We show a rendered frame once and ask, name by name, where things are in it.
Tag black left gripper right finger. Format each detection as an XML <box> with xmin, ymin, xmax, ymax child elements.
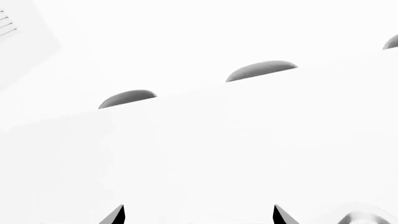
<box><xmin>272</xmin><ymin>203</ymin><xmax>300</xmax><ymax>224</ymax></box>

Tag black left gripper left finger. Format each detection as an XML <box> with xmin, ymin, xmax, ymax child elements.
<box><xmin>98</xmin><ymin>203</ymin><xmax>126</xmax><ymax>224</ymax></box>

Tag white rounded object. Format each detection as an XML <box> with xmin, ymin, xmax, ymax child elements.
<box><xmin>336</xmin><ymin>203</ymin><xmax>393</xmax><ymax>224</ymax></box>

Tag white cabinet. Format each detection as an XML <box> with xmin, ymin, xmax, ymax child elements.
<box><xmin>0</xmin><ymin>45</ymin><xmax>398</xmax><ymax>224</ymax></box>

